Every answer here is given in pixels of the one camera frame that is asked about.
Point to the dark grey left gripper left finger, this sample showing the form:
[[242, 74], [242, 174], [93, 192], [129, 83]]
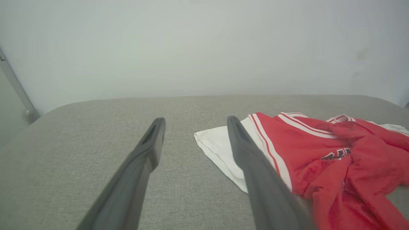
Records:
[[127, 191]]

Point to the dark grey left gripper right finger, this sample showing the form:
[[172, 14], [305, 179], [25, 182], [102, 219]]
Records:
[[265, 191]]

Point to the red and white jersey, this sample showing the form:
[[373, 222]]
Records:
[[306, 150]]

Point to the grey metal bar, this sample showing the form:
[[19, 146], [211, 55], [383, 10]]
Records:
[[17, 91]]

